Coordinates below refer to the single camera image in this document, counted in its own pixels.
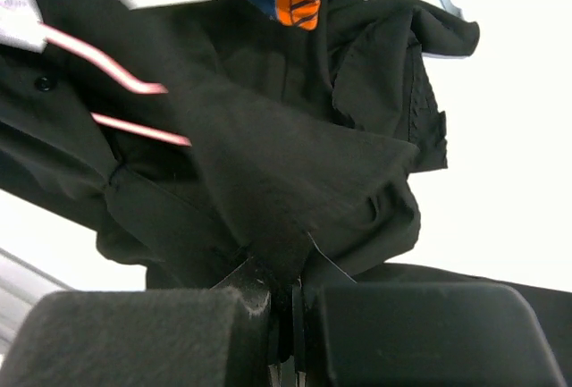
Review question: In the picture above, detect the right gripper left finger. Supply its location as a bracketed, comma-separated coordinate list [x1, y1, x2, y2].
[1, 261, 280, 386]

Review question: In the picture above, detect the black shirt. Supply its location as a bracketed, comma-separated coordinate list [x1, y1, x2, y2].
[1, 0, 571, 386]

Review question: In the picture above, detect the aluminium table frame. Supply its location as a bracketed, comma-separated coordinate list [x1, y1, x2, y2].
[1, 249, 72, 358]

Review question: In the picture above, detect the pink wire hanger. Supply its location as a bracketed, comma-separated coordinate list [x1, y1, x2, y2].
[38, 21, 193, 147]

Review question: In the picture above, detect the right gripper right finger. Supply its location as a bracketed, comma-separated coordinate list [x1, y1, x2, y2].
[294, 282, 568, 386]

